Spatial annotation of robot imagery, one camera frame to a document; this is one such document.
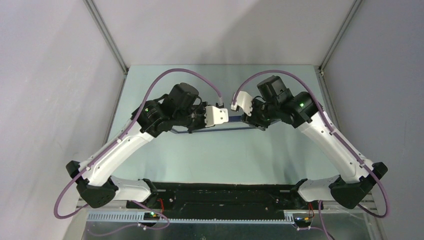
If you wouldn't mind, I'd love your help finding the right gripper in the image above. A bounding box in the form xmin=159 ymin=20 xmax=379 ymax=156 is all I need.
xmin=240 ymin=98 xmax=280 ymax=131

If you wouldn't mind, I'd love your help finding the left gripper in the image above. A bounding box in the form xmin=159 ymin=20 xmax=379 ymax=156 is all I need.
xmin=173 ymin=101 xmax=215 ymax=134

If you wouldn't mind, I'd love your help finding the wooden picture frame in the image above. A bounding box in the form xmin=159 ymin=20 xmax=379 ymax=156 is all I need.
xmin=170 ymin=121 xmax=252 ymax=134

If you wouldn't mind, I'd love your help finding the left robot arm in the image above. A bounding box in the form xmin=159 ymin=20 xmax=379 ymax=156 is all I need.
xmin=66 ymin=83 xmax=216 ymax=209

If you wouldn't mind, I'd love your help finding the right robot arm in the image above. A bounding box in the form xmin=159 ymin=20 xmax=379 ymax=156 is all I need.
xmin=231 ymin=75 xmax=388 ymax=209

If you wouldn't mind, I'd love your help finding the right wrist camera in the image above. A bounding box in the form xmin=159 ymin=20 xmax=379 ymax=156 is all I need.
xmin=230 ymin=91 xmax=254 ymax=117

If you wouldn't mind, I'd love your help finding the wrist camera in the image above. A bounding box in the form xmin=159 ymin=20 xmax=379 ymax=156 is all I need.
xmin=204 ymin=105 xmax=229 ymax=128
xmin=230 ymin=91 xmax=254 ymax=117

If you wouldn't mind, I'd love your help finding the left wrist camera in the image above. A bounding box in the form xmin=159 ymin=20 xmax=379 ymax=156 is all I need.
xmin=204 ymin=105 xmax=229 ymax=128

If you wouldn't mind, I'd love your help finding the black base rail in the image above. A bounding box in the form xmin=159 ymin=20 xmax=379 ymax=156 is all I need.
xmin=146 ymin=182 xmax=319 ymax=222

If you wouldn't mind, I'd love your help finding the aluminium base frame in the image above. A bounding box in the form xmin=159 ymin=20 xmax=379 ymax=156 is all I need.
xmin=71 ymin=182 xmax=387 ymax=240

